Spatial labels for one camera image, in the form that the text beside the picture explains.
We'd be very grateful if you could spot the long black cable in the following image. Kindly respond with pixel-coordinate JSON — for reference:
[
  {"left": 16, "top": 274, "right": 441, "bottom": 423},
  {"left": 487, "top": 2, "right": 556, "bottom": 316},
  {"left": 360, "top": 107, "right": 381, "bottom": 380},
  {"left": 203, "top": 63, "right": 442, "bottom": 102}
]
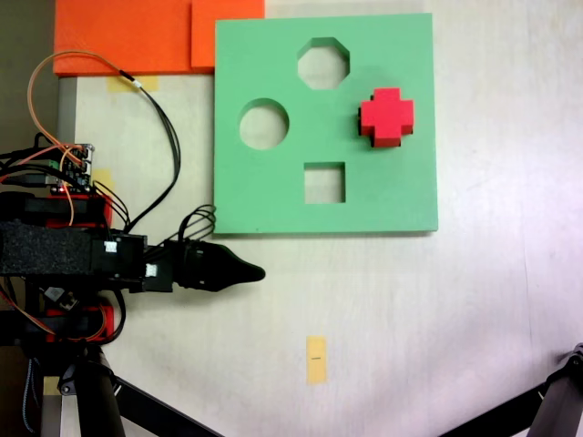
[{"left": 117, "top": 67, "right": 183, "bottom": 231}]

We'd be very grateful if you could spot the red cross columnar block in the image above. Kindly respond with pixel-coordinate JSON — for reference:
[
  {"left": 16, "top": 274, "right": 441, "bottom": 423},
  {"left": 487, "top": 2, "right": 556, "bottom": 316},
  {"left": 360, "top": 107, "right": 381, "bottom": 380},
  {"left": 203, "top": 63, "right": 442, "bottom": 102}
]
[{"left": 356, "top": 86, "right": 416, "bottom": 149}]

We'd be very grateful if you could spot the yellow tape with black mark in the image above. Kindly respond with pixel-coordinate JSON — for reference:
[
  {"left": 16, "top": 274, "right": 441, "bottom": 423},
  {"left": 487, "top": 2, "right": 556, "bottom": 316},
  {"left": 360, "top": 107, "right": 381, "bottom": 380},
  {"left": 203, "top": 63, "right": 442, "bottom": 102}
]
[{"left": 305, "top": 335, "right": 329, "bottom": 386}]

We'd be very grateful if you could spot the black table clamp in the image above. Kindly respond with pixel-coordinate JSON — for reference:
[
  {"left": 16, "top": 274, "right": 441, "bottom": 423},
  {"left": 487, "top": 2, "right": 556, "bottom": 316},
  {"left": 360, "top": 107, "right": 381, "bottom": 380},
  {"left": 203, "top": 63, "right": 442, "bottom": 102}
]
[
  {"left": 0, "top": 193, "right": 92, "bottom": 225},
  {"left": 0, "top": 313, "right": 92, "bottom": 347}
]

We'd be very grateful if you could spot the black driver board with chip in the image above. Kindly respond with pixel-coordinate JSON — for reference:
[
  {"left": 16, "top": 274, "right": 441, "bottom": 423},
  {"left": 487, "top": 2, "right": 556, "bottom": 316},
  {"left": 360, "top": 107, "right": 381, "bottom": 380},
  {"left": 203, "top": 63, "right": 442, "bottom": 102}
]
[{"left": 40, "top": 285, "right": 78, "bottom": 313}]

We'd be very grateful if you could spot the large orange foam slab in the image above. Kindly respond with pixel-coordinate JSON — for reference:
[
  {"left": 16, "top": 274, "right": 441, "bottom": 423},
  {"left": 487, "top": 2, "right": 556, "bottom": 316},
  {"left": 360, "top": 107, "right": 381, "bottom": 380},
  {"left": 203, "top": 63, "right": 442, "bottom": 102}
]
[{"left": 53, "top": 0, "right": 215, "bottom": 76}]

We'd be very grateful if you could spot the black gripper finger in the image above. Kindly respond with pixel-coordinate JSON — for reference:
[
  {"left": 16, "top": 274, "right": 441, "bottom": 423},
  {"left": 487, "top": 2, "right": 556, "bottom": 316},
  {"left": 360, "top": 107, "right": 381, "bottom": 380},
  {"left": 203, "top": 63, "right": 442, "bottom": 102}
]
[
  {"left": 204, "top": 268, "right": 265, "bottom": 293},
  {"left": 204, "top": 241, "right": 267, "bottom": 279}
]

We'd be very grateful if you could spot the circuit board with green terminal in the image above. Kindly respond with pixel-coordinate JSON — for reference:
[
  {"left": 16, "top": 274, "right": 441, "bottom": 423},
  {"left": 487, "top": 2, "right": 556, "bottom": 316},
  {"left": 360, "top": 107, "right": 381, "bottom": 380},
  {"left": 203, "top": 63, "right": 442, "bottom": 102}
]
[{"left": 47, "top": 143, "right": 97, "bottom": 195}]

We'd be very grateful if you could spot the green shape sorting board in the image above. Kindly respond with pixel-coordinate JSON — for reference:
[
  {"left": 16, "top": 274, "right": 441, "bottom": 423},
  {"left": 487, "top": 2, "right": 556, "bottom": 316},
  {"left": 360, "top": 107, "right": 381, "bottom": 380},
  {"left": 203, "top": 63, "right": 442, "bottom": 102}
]
[{"left": 212, "top": 12, "right": 440, "bottom": 237}]

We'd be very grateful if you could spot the red printed base bracket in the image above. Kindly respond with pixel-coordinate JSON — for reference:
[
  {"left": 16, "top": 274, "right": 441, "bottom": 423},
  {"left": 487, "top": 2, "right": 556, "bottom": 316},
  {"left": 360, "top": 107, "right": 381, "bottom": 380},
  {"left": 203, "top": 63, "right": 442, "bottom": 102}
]
[
  {"left": 45, "top": 193, "right": 114, "bottom": 229},
  {"left": 45, "top": 305, "right": 115, "bottom": 343}
]

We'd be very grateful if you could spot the braided black cable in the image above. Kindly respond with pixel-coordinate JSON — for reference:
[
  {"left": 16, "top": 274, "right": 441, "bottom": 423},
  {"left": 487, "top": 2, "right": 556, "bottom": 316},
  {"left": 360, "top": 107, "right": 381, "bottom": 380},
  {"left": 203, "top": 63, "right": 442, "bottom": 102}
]
[{"left": 21, "top": 357, "right": 37, "bottom": 434}]

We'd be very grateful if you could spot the black gripper motor cable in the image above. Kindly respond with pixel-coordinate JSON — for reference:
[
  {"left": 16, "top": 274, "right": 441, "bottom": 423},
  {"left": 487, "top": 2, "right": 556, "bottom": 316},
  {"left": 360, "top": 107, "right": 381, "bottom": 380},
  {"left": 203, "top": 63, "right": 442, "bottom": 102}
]
[{"left": 179, "top": 204, "right": 219, "bottom": 242}]

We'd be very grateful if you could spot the black USB plug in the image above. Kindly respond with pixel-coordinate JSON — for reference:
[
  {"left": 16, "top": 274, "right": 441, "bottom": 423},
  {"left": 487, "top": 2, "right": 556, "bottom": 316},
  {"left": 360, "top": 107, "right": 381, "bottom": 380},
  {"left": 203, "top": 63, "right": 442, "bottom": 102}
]
[{"left": 0, "top": 171, "right": 51, "bottom": 187}]

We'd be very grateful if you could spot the orange wire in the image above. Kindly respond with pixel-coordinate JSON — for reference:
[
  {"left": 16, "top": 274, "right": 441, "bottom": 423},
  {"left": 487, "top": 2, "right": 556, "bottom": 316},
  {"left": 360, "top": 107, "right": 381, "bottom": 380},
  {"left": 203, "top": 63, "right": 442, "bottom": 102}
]
[{"left": 27, "top": 49, "right": 127, "bottom": 158}]

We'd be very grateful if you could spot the black forearm motor cable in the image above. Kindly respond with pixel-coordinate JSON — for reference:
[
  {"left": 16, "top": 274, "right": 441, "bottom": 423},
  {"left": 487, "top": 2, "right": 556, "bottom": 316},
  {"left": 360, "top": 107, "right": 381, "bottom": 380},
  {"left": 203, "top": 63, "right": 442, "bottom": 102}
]
[{"left": 93, "top": 180, "right": 132, "bottom": 242}]

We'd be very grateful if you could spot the black tripod leg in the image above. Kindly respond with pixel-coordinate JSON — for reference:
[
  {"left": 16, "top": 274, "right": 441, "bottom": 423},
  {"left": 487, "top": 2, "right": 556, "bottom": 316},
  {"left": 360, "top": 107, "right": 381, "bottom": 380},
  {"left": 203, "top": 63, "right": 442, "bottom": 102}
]
[
  {"left": 56, "top": 348, "right": 128, "bottom": 437},
  {"left": 530, "top": 341, "right": 583, "bottom": 437}
]

